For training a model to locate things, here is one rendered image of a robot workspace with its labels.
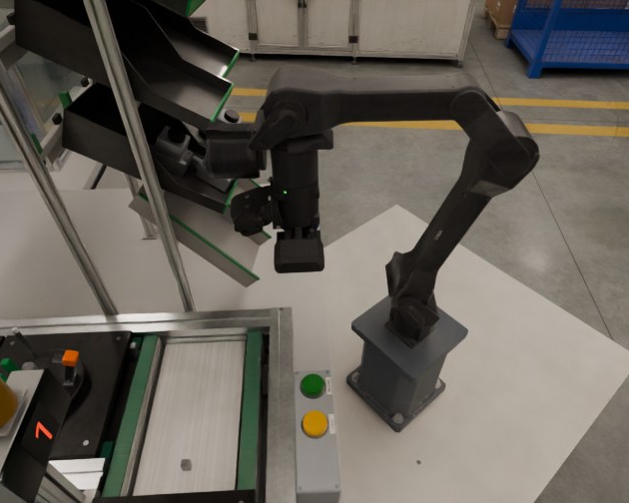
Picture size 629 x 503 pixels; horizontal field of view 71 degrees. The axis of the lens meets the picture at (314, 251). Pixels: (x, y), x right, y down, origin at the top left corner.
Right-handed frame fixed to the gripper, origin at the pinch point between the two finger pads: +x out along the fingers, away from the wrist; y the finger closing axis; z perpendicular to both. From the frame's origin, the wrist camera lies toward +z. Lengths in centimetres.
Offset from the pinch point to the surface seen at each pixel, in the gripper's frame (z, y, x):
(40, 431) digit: 29.0, 24.0, 3.6
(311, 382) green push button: -0.8, 6.3, 27.7
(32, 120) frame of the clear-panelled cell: 79, -80, 19
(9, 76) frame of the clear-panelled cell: 80, -81, 6
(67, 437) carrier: 39.1, 14.0, 27.3
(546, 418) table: -46, 10, 40
